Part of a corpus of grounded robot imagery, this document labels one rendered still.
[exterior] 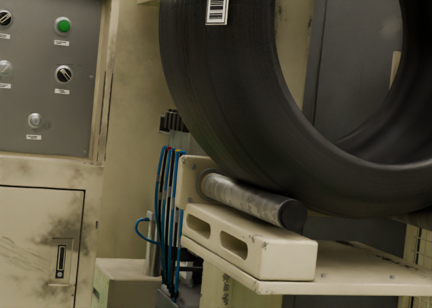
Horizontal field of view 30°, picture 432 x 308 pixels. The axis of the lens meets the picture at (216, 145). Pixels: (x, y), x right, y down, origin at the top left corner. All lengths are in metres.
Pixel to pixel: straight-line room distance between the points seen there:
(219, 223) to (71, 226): 0.48
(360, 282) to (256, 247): 0.18
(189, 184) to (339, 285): 0.38
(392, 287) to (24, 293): 0.79
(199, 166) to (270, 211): 0.32
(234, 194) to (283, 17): 0.40
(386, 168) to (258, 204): 0.20
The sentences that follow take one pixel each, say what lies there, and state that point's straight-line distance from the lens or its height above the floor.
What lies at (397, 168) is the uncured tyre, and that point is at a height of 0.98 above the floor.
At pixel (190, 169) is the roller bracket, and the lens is 1.45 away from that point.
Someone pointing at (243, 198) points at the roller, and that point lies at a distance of 1.27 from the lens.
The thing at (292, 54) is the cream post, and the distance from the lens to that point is 1.55.
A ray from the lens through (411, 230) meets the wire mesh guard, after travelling 1.72.
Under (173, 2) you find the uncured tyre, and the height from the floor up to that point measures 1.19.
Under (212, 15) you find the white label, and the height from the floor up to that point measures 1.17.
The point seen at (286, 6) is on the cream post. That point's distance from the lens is 1.54.
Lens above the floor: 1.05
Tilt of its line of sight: 3 degrees down
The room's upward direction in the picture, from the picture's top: 6 degrees clockwise
